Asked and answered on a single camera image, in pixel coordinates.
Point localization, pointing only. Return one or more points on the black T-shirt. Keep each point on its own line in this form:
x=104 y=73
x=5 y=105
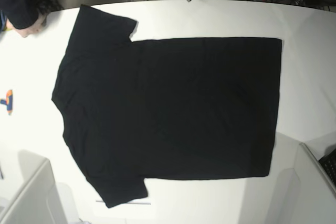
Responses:
x=180 y=109

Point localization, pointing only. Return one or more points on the orange blue toy tool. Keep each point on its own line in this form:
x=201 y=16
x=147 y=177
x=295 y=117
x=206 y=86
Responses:
x=8 y=102

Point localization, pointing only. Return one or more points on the white bin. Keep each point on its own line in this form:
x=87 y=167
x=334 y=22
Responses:
x=37 y=199
x=310 y=197

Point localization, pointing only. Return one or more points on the person in dark clothing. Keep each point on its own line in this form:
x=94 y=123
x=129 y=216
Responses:
x=22 y=16

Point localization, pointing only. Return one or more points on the white bin right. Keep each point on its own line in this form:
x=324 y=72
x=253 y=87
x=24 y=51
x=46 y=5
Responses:
x=310 y=197

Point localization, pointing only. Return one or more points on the white bin left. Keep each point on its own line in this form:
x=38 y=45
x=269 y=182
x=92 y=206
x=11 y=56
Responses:
x=37 y=199

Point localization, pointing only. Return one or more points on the black keyboard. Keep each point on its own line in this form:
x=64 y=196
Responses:
x=328 y=163

